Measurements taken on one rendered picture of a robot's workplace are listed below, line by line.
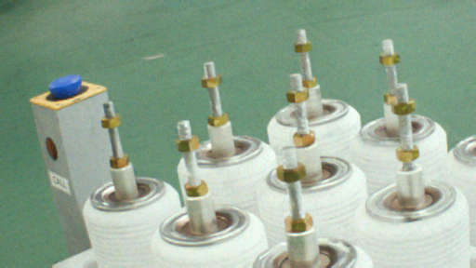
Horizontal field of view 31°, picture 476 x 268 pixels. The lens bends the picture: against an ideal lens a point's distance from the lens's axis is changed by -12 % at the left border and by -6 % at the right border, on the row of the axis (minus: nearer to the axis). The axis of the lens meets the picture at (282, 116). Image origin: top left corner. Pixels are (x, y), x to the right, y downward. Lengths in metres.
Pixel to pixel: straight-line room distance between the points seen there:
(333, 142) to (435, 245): 0.26
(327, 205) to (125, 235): 0.18
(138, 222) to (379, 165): 0.23
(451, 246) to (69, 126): 0.43
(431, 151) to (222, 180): 0.19
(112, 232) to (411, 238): 0.27
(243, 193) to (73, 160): 0.20
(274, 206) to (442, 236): 0.16
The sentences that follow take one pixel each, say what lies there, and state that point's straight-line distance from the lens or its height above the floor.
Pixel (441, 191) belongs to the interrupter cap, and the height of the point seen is 0.25.
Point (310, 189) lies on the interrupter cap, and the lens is 0.77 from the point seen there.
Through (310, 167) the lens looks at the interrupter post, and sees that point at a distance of 0.80.
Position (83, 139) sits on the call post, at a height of 0.27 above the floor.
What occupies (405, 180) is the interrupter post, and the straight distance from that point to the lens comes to 0.71.
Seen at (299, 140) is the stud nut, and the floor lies 0.29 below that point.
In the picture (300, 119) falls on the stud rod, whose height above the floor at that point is 0.30.
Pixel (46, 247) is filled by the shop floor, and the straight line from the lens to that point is 1.40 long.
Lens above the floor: 0.55
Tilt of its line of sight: 18 degrees down
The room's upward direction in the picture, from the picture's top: 9 degrees counter-clockwise
